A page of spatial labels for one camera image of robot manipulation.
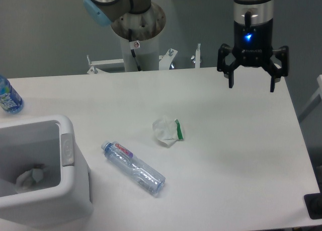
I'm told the crumpled paper trash in bin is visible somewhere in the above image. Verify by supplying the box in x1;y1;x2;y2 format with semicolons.
15;164;49;193

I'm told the black cable on pedestal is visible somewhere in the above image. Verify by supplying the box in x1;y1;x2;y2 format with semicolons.
127;28;142;72

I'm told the white frame at right edge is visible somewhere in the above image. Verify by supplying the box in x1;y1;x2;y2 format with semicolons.
297;74;321;123

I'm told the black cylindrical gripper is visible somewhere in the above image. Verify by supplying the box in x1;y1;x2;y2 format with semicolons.
217;0;289;93

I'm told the blue labelled water bottle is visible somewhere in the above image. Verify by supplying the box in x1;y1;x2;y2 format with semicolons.
1;75;24;114

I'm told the clear Ganten water bottle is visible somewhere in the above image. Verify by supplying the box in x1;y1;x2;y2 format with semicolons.
101;140;166;195

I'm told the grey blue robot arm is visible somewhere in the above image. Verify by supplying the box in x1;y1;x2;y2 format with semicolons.
83;0;289;91

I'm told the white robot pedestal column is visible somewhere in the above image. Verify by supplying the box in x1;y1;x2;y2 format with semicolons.
110;3;167;72

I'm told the black device at table corner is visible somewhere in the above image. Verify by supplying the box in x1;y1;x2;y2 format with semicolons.
304;193;321;220

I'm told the white plastic trash can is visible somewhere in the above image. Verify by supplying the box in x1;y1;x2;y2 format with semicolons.
1;115;93;227

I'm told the white green paper wrapper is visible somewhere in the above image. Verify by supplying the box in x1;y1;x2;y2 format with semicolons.
152;116;185;147

